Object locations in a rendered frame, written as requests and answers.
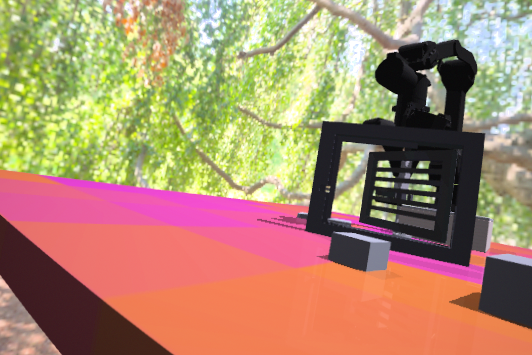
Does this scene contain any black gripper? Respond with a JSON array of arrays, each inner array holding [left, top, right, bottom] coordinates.
[[363, 98, 451, 168]]

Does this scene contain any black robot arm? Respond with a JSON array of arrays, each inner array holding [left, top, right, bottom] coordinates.
[[375, 39, 477, 132]]

